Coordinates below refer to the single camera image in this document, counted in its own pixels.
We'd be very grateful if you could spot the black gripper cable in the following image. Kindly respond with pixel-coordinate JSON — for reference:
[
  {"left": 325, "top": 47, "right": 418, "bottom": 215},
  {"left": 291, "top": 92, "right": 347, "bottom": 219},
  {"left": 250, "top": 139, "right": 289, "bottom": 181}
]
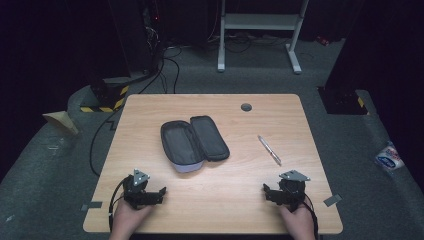
[
  {"left": 302, "top": 194, "right": 320, "bottom": 240},
  {"left": 107, "top": 177, "right": 130, "bottom": 233}
]

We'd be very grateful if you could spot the grey tape strip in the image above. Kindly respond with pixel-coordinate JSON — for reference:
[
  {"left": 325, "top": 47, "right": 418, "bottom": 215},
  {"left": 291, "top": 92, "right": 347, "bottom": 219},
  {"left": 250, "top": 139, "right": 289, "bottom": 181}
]
[
  {"left": 80, "top": 201, "right": 104, "bottom": 212},
  {"left": 322, "top": 193, "right": 343, "bottom": 208}
]

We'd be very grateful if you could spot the person's right hand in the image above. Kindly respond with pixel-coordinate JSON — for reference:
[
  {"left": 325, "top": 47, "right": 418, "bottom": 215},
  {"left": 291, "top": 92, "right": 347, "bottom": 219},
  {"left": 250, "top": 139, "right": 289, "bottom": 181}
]
[{"left": 278, "top": 201, "right": 317, "bottom": 240}]

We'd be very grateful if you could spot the black floor cable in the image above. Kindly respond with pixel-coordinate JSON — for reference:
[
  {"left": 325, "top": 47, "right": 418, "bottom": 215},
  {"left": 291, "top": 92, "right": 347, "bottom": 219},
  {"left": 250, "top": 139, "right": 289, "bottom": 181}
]
[{"left": 88, "top": 46, "right": 183, "bottom": 178}]

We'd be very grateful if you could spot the white blue tissue packet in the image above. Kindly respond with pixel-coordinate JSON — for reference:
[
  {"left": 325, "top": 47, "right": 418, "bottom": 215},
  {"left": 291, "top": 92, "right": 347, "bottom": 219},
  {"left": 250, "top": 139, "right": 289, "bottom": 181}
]
[{"left": 374, "top": 141, "right": 406, "bottom": 172}]

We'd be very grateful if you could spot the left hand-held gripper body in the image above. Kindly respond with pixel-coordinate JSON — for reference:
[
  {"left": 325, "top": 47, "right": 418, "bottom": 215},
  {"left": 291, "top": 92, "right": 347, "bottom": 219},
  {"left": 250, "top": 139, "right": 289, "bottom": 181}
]
[{"left": 122, "top": 168, "right": 157, "bottom": 211}]

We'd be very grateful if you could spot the open dark grey pencil case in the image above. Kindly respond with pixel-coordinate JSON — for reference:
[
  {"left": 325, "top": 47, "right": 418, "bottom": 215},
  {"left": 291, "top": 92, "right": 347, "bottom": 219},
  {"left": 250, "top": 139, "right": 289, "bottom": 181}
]
[{"left": 160, "top": 115, "right": 231, "bottom": 174}]

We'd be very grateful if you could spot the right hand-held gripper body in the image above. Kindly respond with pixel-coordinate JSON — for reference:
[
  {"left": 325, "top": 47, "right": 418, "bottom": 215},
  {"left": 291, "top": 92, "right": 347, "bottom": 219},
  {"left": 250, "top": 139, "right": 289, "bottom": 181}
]
[{"left": 278, "top": 169, "right": 311, "bottom": 213}]

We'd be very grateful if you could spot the white metal stand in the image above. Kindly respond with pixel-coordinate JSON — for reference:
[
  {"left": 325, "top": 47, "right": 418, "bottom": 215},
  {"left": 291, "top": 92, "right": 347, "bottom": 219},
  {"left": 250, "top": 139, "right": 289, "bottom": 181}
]
[{"left": 217, "top": 0, "right": 310, "bottom": 75}]

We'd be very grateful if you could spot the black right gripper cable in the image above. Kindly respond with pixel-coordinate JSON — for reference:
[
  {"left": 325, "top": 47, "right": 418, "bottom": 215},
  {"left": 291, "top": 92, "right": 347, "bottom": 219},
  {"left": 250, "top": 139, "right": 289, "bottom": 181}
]
[{"left": 302, "top": 194, "right": 320, "bottom": 240}]

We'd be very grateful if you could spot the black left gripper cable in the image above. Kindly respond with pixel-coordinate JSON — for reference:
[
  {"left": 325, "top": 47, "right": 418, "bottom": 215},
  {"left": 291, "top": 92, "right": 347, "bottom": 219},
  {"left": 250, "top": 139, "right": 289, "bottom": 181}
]
[{"left": 107, "top": 177, "right": 130, "bottom": 233}]

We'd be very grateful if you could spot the silver pen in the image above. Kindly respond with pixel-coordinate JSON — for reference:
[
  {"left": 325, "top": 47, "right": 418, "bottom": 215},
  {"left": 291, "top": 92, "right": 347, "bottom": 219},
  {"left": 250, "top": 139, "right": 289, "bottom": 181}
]
[{"left": 257, "top": 134, "right": 283, "bottom": 167}]

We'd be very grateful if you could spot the person's left hand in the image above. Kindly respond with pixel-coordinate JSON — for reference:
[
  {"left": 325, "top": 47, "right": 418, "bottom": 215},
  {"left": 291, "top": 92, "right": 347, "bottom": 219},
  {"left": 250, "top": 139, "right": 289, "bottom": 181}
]
[{"left": 108, "top": 197, "right": 155, "bottom": 240}]

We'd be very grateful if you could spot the small red object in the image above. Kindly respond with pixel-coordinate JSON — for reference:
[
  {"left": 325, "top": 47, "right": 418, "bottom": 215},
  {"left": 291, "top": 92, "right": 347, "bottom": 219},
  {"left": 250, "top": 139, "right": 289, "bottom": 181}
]
[{"left": 315, "top": 34, "right": 332, "bottom": 47}]

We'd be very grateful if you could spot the black base with yellow stripes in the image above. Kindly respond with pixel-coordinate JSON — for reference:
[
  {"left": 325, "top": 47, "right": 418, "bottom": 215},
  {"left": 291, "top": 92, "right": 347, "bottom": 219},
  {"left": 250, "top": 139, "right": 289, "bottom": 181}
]
[
  {"left": 79, "top": 76, "right": 131, "bottom": 114},
  {"left": 317, "top": 86, "right": 370, "bottom": 116}
]

